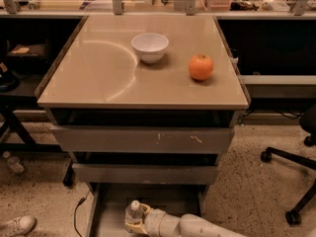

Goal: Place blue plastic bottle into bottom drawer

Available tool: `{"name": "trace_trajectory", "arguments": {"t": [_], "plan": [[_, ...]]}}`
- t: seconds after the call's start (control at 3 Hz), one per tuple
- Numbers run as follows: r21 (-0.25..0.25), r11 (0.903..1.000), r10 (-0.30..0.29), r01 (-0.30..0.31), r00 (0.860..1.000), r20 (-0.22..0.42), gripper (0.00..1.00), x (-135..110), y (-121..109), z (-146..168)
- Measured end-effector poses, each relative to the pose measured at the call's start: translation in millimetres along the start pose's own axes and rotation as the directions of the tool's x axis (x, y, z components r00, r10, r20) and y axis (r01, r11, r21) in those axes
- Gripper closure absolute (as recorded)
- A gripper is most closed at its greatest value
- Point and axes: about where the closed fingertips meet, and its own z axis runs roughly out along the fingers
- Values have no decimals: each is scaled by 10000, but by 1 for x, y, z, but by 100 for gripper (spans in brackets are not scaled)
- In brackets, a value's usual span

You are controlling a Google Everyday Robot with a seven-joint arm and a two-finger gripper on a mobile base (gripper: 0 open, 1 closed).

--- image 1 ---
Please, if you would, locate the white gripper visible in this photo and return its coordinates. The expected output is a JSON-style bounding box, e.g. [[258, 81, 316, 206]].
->
[[124, 203, 181, 237]]

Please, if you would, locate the clear plastic water bottle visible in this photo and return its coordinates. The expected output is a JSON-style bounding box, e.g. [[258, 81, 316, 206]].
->
[[124, 200, 144, 225]]

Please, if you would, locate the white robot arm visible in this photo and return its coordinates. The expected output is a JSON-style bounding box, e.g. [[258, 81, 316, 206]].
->
[[124, 200, 245, 237]]

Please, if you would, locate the open bottom grey drawer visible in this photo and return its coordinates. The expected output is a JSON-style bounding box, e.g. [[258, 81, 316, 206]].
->
[[85, 184, 205, 237]]

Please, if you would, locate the middle grey drawer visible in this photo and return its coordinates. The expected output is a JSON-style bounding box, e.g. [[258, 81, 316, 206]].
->
[[73, 164, 219, 185]]

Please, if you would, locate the top grey drawer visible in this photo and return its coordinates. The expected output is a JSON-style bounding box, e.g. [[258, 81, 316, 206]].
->
[[51, 125, 234, 154]]

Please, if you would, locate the grey drawer cabinet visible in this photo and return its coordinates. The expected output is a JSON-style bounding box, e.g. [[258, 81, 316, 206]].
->
[[34, 14, 252, 237]]

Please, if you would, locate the small bottle on floor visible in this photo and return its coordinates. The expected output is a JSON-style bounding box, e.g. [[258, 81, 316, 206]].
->
[[2, 151, 25, 174]]

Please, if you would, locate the white sneaker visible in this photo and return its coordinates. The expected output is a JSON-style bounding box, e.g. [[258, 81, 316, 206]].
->
[[0, 215, 37, 237]]

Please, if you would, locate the black office chair base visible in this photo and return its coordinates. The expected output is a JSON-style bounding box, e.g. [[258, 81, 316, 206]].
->
[[259, 104, 316, 226]]

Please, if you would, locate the orange fruit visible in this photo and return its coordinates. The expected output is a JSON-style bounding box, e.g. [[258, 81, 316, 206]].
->
[[189, 54, 213, 81]]

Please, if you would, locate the white ceramic bowl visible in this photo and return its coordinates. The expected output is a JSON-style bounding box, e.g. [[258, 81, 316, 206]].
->
[[131, 33, 169, 64]]

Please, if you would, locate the black cable on floor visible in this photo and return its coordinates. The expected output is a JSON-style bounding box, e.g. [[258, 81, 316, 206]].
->
[[72, 191, 91, 237]]

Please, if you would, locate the black side table frame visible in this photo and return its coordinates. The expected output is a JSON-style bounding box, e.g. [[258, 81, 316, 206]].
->
[[0, 39, 75, 188]]

